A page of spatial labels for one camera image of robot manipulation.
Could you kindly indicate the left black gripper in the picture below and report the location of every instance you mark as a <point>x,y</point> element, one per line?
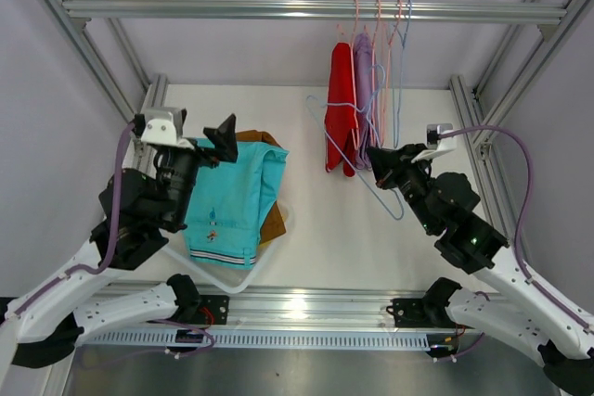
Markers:
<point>224,137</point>

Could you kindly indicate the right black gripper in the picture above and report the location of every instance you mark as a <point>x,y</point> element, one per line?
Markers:
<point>388,165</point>

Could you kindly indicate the red trousers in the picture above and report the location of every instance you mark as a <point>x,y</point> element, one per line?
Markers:
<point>340,119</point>

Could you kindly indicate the pink hanger of yellow trousers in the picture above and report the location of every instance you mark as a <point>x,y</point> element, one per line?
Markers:
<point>389,30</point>

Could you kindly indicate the teal trousers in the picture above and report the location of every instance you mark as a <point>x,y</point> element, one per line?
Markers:
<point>229,204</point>

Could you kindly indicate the lilac trousers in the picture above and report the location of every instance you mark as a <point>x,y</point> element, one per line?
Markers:
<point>363,90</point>

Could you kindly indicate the brown trousers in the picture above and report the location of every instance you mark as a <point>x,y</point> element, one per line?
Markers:
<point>273,225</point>

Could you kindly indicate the blue hanger of brown trousers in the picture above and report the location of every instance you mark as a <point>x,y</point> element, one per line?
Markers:
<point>401,28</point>

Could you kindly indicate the pink hanger of lilac trousers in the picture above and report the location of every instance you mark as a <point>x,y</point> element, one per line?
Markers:
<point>376,109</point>

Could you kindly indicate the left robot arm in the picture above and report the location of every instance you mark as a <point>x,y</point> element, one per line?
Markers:
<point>148,195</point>

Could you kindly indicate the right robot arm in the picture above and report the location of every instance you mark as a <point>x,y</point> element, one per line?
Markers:
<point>537,319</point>

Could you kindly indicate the white plastic basket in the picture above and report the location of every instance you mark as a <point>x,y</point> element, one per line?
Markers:
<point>228,279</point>

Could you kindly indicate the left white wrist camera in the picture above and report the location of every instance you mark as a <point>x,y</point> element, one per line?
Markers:
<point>159,127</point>

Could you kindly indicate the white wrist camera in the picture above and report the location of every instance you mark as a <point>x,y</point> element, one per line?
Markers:
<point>437,143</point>
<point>159,127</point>

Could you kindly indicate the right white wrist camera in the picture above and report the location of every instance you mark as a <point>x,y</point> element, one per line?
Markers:
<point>437,143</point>

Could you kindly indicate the aluminium hanging rail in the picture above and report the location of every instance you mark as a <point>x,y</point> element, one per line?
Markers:
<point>492,13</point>

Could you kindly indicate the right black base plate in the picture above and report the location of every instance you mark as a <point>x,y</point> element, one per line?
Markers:
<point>415,313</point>

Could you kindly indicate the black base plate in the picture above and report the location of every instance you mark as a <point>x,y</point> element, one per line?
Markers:
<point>415,313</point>
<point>213,311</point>

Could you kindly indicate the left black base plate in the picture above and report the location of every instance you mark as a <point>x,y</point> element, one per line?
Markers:
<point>213,311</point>

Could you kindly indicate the slotted cable duct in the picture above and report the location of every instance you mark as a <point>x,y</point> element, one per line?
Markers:
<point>261,339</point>

